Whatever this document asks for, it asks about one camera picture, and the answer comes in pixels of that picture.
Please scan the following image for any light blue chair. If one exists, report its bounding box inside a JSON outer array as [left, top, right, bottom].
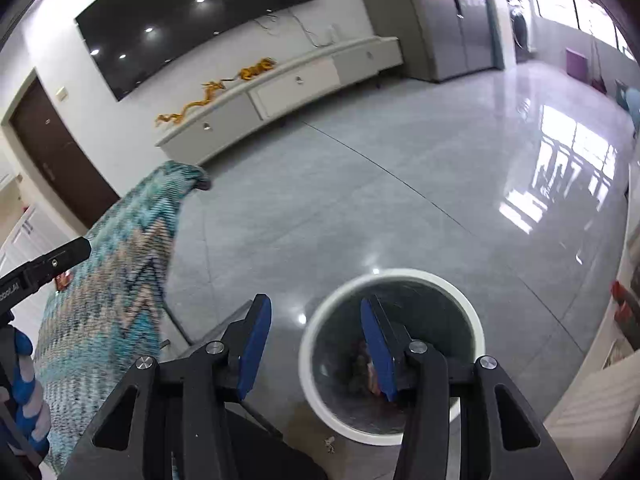
[[624, 87, 640, 139]]

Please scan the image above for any large black television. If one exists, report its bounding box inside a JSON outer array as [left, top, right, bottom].
[[75, 0, 321, 103]]

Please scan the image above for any large window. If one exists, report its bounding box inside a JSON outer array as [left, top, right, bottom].
[[524, 0, 637, 62]]

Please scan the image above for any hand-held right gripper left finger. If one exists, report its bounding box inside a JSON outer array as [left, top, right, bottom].
[[59, 293, 274, 480]]

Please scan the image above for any white coffee table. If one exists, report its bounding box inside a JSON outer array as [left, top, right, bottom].
[[541, 160, 640, 463]]

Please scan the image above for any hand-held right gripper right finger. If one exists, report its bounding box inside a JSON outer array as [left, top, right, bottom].
[[360, 295, 575, 480]]

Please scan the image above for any white panelled cabinet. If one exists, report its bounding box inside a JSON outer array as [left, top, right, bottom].
[[0, 204, 77, 282]]

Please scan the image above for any golden dragon ornament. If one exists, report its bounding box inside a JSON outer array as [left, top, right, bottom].
[[155, 57, 278, 127]]

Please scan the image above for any grey refrigerator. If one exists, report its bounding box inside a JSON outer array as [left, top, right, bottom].
[[414, 0, 502, 84]]

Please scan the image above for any red wrapper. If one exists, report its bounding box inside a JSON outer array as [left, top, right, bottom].
[[350, 340, 402, 402]]

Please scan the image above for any washing machine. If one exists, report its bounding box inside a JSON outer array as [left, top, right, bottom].
[[504, 0, 534, 64]]

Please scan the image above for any wall cable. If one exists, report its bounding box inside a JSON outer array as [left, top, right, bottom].
[[252, 10, 327, 47]]

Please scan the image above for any white round trash bin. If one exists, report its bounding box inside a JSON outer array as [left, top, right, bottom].
[[298, 268, 486, 446]]

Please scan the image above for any red bottle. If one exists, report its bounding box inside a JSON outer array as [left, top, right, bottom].
[[610, 280, 640, 327]]

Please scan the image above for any broom with red dustpan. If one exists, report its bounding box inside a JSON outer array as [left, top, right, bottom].
[[589, 35, 609, 94]]

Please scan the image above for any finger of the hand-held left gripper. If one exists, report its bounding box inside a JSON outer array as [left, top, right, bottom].
[[21, 237, 94, 287]]

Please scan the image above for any white low media cabinet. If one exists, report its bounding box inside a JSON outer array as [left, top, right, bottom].
[[154, 36, 405, 166]]

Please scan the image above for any brown door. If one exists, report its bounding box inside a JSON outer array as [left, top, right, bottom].
[[10, 77, 121, 231]]

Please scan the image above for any zigzag patterned blanket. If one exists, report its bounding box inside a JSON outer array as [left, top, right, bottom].
[[32, 160, 211, 476]]

